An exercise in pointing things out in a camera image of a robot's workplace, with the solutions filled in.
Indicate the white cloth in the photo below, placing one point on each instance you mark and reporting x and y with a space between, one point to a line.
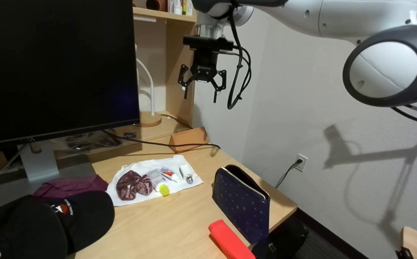
141 166

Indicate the small toothpaste tube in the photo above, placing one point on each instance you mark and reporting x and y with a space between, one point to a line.
169 174

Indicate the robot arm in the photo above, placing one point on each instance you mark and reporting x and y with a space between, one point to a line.
338 16

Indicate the red plastic case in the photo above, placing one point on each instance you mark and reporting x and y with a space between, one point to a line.
230 241

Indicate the small white box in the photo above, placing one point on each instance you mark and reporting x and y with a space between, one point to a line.
185 169

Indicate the white desk lamp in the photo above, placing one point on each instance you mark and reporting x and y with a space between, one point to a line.
151 120

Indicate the row of bottles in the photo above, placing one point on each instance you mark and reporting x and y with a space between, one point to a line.
180 6

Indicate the maroon cloth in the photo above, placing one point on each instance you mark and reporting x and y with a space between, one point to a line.
71 185

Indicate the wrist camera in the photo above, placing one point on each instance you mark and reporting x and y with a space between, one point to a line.
208 42

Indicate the brown wooden block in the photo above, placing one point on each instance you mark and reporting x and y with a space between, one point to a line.
188 138

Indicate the white wall socket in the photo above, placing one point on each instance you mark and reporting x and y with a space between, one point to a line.
302 162

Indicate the black baseball cap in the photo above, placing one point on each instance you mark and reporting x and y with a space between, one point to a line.
32 226

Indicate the navy dotted pouch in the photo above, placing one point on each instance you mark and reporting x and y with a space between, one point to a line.
242 208

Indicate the black bag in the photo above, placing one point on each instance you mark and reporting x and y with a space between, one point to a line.
284 237

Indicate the printed paper sheet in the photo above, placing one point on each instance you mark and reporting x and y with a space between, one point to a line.
86 141

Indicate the brown round container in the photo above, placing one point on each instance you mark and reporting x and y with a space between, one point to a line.
157 4

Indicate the black computer monitor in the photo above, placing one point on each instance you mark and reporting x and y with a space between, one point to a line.
50 64

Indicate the small silver cap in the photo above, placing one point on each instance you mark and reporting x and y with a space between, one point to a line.
189 179

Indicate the brown velvet scrunchie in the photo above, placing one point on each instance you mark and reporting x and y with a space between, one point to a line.
131 184

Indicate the tube with yellow cap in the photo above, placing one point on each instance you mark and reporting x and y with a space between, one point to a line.
159 181

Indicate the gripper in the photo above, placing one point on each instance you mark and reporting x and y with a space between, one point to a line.
204 68

